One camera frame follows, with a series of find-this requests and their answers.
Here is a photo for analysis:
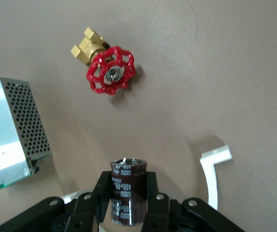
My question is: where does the white curved plastic bracket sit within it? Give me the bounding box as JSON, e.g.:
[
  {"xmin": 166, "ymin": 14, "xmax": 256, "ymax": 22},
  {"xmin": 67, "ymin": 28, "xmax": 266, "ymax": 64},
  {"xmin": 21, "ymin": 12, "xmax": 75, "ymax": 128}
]
[{"xmin": 61, "ymin": 145, "xmax": 233, "ymax": 211}]

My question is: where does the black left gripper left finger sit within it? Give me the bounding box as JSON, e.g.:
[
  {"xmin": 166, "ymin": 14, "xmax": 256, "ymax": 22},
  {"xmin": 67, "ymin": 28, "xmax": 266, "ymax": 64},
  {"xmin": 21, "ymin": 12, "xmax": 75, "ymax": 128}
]
[{"xmin": 0, "ymin": 170, "xmax": 111, "ymax": 232}]

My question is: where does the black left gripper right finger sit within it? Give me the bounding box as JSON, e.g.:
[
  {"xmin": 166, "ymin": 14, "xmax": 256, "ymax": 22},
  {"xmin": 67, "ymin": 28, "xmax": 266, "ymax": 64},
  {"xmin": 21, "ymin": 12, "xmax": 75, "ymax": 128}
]
[{"xmin": 142, "ymin": 171, "xmax": 245, "ymax": 232}]

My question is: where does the brown capacitor with white print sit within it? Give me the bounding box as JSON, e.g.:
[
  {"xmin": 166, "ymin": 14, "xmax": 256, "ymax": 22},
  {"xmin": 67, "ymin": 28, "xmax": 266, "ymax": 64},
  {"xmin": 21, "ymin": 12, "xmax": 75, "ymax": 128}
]
[{"xmin": 110, "ymin": 156, "xmax": 149, "ymax": 227}]

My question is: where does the silver perforated metal box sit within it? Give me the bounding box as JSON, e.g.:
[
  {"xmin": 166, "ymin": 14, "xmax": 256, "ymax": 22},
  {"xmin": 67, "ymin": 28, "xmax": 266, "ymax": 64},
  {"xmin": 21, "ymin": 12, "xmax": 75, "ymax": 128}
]
[{"xmin": 0, "ymin": 71, "xmax": 52, "ymax": 196}]

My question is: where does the brass valve with red handwheel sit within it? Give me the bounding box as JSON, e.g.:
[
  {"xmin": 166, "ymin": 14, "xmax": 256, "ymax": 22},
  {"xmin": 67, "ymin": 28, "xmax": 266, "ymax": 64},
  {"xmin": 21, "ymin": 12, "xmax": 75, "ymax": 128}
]
[{"xmin": 70, "ymin": 26, "xmax": 137, "ymax": 97}]

